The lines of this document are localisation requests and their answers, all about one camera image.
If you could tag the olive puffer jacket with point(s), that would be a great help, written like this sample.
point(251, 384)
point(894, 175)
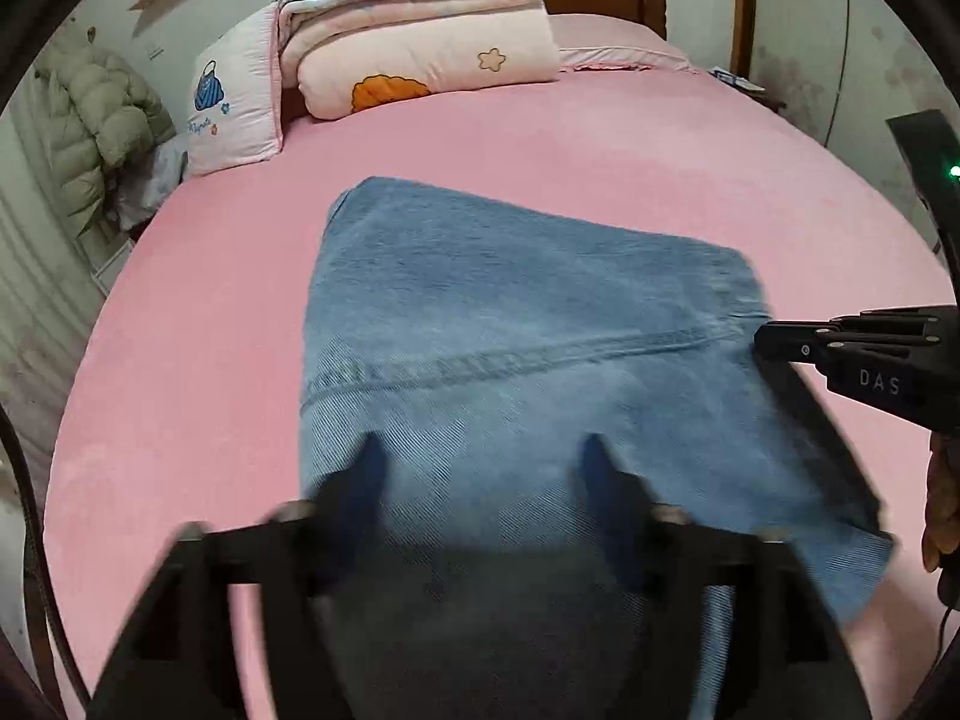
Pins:
point(97, 120)

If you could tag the pink bed sheet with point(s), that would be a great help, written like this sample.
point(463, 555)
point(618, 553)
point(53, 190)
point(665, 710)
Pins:
point(600, 150)

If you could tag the white pillow blue bag print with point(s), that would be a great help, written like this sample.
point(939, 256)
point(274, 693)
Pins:
point(232, 97)

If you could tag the brown wooden door frame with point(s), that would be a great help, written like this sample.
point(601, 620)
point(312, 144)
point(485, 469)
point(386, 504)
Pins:
point(744, 7)

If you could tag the grey cloth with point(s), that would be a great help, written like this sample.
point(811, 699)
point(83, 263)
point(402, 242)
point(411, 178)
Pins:
point(154, 180)

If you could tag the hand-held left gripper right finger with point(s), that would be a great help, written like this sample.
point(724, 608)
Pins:
point(600, 469)

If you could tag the folded pink quilt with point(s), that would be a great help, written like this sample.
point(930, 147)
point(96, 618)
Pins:
point(420, 52)

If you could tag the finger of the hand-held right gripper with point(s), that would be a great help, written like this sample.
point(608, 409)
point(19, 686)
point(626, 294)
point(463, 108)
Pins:
point(795, 345)

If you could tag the blue denim jeans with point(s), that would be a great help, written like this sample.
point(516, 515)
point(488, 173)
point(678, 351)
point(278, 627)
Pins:
point(525, 300)

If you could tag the person's right hand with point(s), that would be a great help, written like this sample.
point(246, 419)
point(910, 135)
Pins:
point(946, 502)

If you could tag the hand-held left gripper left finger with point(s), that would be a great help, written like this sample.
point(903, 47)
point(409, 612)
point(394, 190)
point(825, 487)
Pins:
point(367, 469)

